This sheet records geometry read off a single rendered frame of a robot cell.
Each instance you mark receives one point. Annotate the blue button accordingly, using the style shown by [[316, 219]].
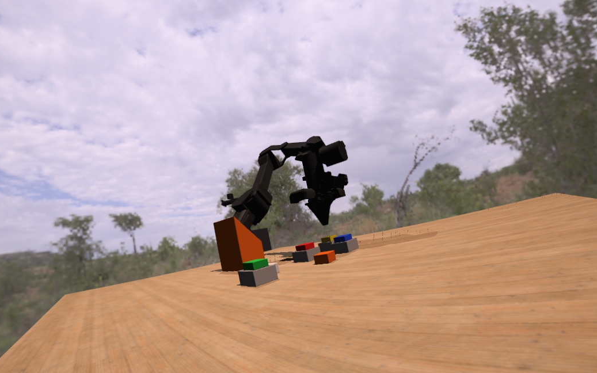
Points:
[[344, 244]]

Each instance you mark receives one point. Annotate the red button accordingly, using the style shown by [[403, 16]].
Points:
[[305, 252]]

